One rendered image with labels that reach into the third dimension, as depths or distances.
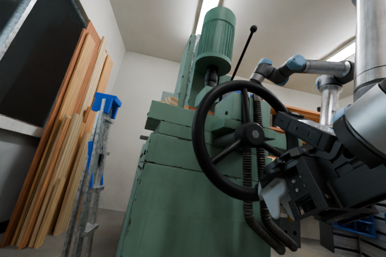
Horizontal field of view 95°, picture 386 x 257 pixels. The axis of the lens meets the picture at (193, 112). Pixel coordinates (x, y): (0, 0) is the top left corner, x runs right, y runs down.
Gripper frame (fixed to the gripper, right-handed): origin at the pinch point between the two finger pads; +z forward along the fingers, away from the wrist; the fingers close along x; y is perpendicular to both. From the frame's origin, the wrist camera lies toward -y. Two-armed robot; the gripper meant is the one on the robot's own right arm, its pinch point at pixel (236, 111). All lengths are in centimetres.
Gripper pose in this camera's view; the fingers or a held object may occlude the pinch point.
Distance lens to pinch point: 108.2
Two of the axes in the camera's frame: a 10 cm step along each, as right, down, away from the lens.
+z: -4.9, 8.7, -0.7
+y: 4.7, 2.0, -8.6
